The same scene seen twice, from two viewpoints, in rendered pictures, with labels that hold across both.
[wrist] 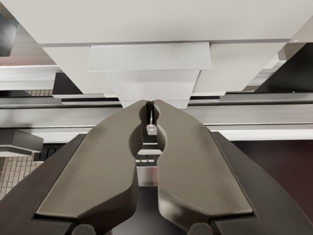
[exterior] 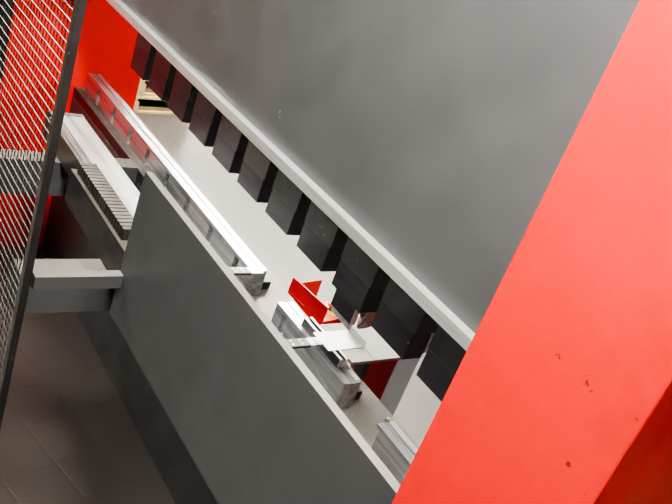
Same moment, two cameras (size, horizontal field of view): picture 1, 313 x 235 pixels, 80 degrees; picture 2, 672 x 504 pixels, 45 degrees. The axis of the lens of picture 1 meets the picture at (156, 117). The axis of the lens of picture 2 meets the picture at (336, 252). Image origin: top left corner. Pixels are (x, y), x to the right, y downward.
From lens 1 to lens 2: 240 cm
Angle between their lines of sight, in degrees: 117
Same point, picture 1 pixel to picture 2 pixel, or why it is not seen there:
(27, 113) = not seen: hidden behind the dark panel
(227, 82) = (354, 356)
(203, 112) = not seen: hidden behind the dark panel
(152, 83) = (341, 339)
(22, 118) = not seen: hidden behind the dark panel
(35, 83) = (295, 317)
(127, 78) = (339, 334)
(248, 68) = (362, 357)
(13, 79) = (293, 313)
